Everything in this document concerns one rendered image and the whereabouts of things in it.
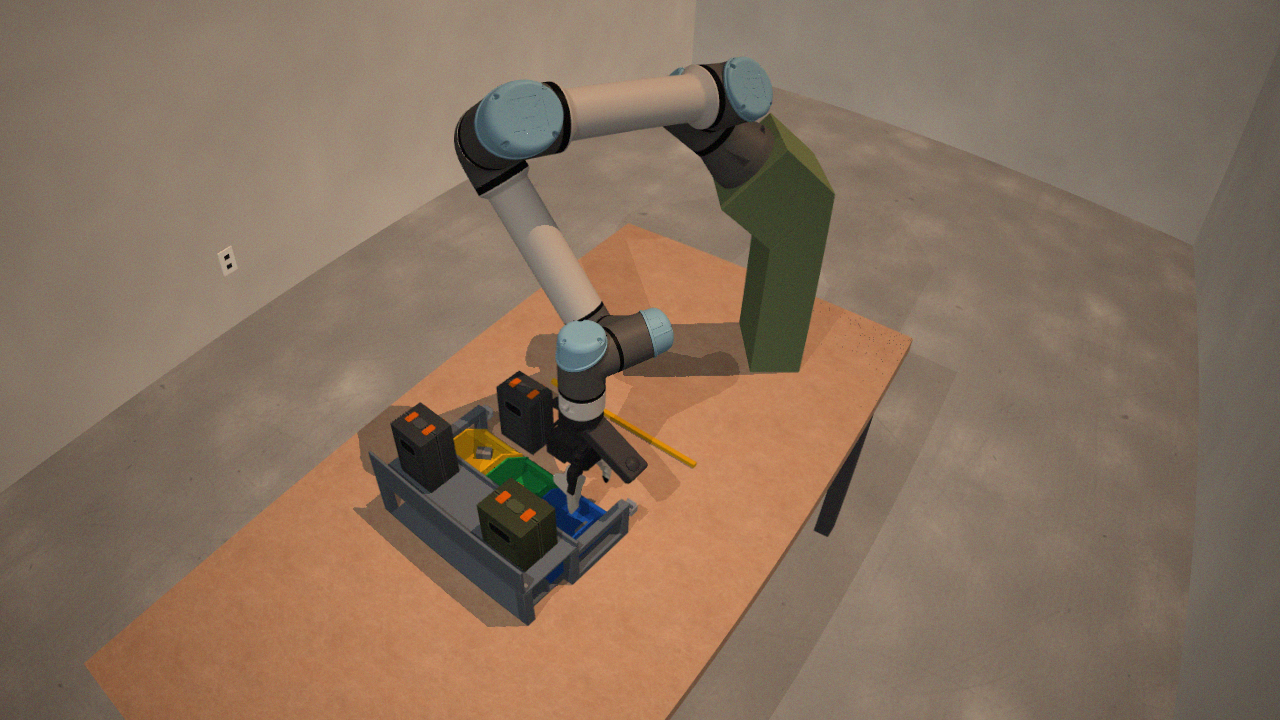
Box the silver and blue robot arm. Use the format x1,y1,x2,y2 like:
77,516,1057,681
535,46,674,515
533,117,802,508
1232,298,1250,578
454,56,774,484

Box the blue bin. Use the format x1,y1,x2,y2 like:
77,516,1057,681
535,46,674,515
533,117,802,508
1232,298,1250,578
541,488,605,583

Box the green open bin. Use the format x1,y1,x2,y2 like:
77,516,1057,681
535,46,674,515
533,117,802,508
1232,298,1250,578
486,457,559,498

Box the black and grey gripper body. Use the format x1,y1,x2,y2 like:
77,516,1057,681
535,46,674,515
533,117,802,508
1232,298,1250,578
547,397,604,471

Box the grey metal shelf rack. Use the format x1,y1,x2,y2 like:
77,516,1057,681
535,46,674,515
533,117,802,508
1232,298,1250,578
369,450,637,626

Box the yellow bar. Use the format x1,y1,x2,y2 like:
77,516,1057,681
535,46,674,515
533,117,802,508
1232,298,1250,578
550,378,696,468

